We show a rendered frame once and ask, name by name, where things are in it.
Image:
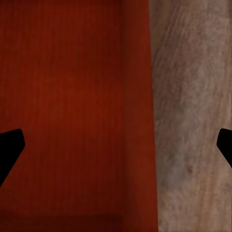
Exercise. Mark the storage box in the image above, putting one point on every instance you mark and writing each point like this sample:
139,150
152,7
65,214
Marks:
76,78

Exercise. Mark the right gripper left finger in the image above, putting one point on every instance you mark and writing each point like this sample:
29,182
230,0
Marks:
11,145

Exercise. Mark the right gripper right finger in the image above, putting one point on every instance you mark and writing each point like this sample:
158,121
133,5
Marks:
224,143

